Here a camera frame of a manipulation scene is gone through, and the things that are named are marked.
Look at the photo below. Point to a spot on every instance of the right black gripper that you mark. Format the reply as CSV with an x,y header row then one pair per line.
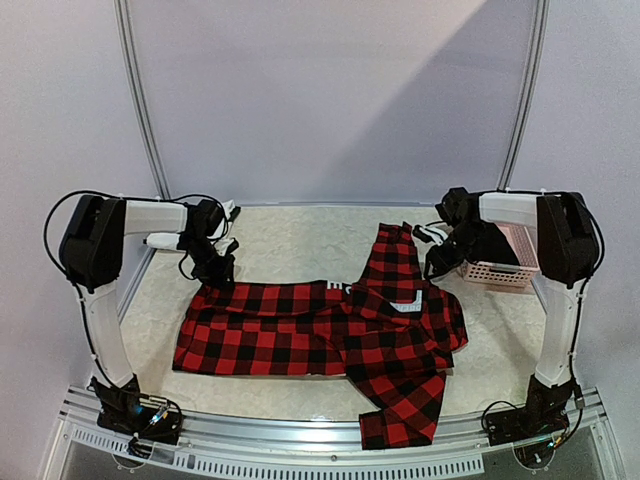
x,y
445,255

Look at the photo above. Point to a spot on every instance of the aluminium frame post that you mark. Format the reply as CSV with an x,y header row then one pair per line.
x,y
133,72
527,90

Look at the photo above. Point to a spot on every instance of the right aluminium frame post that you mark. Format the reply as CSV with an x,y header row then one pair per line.
x,y
527,90

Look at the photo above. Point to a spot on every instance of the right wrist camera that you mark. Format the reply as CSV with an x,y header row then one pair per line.
x,y
430,234

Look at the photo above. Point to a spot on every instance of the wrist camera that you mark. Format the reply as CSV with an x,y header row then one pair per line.
x,y
430,234
226,246

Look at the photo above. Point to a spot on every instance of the red black plaid garment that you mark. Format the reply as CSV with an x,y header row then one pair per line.
x,y
391,333

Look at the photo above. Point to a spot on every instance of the white green raglan t-shirt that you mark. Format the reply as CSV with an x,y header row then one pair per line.
x,y
210,222

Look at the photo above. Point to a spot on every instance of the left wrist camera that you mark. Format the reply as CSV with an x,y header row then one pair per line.
x,y
226,246

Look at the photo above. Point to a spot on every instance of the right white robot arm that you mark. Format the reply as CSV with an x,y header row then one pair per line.
x,y
569,250

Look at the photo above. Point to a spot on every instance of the black garment in basket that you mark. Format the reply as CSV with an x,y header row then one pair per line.
x,y
492,246

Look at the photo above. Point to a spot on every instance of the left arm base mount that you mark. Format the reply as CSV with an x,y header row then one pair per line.
x,y
129,411

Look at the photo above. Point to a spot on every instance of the pink plastic laundry basket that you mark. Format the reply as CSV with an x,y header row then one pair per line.
x,y
506,275

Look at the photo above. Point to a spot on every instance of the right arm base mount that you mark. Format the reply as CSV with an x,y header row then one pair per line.
x,y
544,412

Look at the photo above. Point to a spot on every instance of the aluminium front rail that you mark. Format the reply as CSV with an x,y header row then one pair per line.
x,y
225,447

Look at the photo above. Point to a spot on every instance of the left aluminium frame post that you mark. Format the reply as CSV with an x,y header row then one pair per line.
x,y
133,72

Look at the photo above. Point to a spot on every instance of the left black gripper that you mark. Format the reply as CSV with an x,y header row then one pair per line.
x,y
220,275

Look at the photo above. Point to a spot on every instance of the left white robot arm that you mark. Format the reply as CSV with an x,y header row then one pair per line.
x,y
91,256

